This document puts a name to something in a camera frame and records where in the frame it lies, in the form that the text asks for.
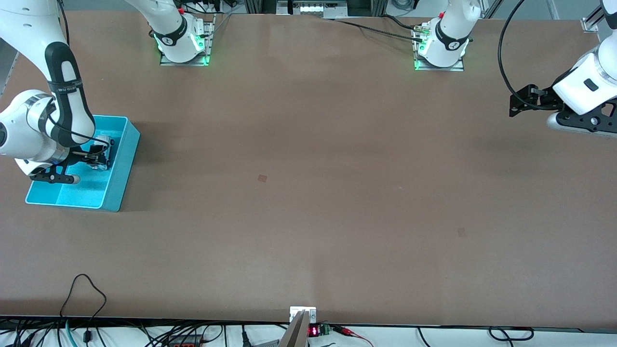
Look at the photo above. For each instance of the red power strip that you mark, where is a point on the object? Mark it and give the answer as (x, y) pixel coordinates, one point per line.
(183, 344)

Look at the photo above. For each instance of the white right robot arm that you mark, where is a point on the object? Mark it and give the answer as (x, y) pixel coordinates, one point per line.
(24, 19)

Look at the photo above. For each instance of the blue plastic bin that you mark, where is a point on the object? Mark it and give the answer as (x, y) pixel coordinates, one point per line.
(91, 193)

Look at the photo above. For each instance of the lit background equipment rack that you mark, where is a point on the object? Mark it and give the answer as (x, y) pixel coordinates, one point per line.
(313, 7)

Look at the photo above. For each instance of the grey camera mount bar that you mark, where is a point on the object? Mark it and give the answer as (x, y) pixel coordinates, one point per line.
(296, 332)

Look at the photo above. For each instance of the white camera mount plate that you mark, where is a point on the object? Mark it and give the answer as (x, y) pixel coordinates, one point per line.
(295, 312)

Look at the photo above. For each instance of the red digit voltage meter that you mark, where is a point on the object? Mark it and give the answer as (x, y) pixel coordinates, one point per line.
(314, 331)

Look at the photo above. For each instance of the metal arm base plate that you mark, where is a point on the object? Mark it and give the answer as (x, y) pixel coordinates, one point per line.
(166, 61)
(458, 68)

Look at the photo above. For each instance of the green terminal block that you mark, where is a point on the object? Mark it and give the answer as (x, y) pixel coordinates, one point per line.
(326, 329)

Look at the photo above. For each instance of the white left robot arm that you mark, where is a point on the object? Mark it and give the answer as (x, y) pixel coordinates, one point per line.
(450, 46)

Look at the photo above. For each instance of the aluminium corner bracket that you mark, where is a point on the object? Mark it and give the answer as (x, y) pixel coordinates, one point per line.
(590, 21)

